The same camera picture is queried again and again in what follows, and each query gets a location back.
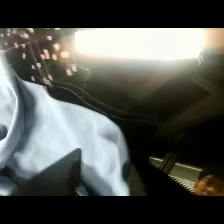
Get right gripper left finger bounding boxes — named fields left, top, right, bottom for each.
left=12, top=148, right=83, bottom=197

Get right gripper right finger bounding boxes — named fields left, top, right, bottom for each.
left=128, top=153, right=196, bottom=197

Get blue polo shirt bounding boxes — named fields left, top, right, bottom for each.
left=0, top=49, right=131, bottom=197

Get black cable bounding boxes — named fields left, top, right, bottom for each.
left=48, top=79, right=158, bottom=124

